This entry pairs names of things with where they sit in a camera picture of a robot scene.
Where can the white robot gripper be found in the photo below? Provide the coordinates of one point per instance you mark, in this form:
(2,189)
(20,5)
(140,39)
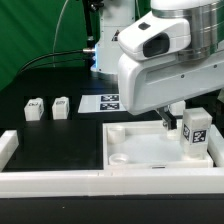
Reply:
(158,67)

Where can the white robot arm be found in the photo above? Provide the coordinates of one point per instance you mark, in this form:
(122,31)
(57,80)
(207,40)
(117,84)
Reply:
(206,18)

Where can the white U-shaped fence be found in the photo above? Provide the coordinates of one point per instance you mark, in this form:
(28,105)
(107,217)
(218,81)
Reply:
(109,182)

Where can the white square tabletop part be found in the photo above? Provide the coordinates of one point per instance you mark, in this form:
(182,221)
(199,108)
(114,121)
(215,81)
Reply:
(146,145)

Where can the black vertical pole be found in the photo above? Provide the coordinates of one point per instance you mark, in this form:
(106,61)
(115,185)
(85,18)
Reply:
(90,38)

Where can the white sheet with markers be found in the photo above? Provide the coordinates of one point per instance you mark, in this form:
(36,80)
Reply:
(100,103)

